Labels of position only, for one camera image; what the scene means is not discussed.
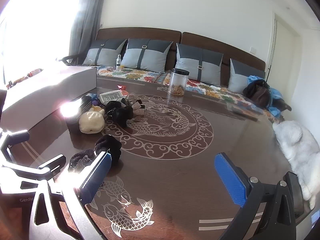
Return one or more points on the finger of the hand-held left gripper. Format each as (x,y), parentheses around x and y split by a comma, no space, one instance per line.
(18,137)
(53,163)

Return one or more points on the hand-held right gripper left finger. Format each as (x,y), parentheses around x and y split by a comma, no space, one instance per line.
(100,172)

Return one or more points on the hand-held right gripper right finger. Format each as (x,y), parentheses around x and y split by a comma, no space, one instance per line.
(230,180)

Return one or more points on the dark brown scrunchie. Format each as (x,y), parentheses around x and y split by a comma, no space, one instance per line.
(81,160)

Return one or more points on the black fuzzy scrunchie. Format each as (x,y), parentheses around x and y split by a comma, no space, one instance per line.
(108,147)

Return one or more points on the large white storage box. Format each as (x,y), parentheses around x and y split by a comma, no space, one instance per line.
(45,92)

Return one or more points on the blue and white cream box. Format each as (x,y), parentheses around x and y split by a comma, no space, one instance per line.
(83,105)

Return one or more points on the white lotion bottle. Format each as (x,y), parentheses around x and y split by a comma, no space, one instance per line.
(111,96)

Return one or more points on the red foil packet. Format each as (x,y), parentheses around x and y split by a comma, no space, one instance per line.
(122,88)

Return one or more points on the brown fish-patterned desktop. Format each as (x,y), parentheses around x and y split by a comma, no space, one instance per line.
(187,180)

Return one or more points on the cream plush pouch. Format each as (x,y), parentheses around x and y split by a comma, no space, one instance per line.
(91,122)

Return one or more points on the black fabric items pile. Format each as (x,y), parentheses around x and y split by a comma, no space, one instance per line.
(120,113)

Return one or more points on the purple toy figure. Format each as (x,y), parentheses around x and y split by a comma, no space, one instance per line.
(95,102)

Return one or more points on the rhinestone bow hair clip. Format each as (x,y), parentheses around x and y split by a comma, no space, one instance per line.
(138,108)

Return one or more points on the white fluffy animal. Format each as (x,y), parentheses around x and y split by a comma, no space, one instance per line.
(300,150)

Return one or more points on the dark brown bag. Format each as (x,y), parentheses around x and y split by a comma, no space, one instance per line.
(257,93)

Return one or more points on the black chair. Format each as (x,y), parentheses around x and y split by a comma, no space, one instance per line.
(67,59)

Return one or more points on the black bag with blue cloth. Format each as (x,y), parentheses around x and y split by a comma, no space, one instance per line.
(276,93)

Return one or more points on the small white spray bottle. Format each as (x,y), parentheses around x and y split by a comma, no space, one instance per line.
(118,63)

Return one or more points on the clear jar with black lid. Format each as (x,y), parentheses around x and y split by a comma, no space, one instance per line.
(178,82)

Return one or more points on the grey curtain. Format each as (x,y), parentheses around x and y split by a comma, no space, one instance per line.
(85,22)

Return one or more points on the white door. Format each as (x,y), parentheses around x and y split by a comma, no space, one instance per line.
(285,55)

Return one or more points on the white wall switch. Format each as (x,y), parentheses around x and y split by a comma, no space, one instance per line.
(253,49)

